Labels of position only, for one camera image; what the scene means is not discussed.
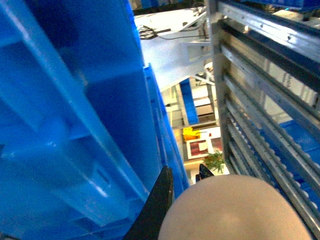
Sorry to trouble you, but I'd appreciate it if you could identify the beige plastic dustpan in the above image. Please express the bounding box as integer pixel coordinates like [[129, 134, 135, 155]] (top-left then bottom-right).
[[158, 175, 312, 240]]

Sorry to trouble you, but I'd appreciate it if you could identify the blue plastic bin left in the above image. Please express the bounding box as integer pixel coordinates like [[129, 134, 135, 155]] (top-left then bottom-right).
[[0, 0, 189, 240]]

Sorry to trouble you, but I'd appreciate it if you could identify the potted green plant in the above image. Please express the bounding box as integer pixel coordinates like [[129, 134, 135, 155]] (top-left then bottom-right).
[[203, 150, 225, 173]]

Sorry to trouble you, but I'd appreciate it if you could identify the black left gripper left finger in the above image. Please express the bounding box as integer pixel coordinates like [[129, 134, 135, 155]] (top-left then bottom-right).
[[123, 166, 174, 240]]

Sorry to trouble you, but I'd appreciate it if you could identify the steel roller shelf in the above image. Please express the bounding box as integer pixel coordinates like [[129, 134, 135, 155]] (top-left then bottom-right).
[[206, 0, 320, 240]]

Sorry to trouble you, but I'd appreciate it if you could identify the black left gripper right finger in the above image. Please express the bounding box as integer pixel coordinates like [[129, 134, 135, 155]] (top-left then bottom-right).
[[195, 163, 214, 183]]

